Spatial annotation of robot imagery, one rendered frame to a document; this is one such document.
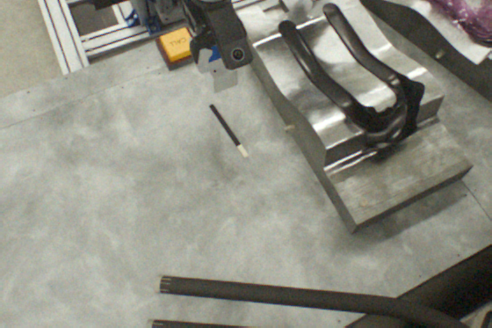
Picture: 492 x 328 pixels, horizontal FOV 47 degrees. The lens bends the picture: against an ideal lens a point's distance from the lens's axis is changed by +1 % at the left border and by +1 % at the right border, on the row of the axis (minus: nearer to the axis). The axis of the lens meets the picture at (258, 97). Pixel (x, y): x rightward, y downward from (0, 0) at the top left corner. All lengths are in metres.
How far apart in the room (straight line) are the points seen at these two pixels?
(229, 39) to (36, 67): 1.48
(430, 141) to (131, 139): 0.59
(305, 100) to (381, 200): 0.23
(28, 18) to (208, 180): 1.51
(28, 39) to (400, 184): 1.69
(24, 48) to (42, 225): 1.33
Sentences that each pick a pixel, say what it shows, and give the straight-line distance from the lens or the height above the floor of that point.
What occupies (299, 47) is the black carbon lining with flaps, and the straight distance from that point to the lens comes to 1.17.
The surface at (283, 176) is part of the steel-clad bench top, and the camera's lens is 1.12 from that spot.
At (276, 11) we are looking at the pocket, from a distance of 1.25.
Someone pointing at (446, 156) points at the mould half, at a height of 0.86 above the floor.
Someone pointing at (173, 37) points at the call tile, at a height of 0.84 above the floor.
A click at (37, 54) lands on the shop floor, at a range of 2.35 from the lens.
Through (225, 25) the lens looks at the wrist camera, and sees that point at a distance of 0.91.
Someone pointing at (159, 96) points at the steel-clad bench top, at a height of 0.80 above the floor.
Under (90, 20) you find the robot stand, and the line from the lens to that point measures 2.12.
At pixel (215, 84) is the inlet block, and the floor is 0.94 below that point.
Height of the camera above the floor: 1.83
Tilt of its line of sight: 60 degrees down
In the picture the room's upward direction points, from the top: 4 degrees clockwise
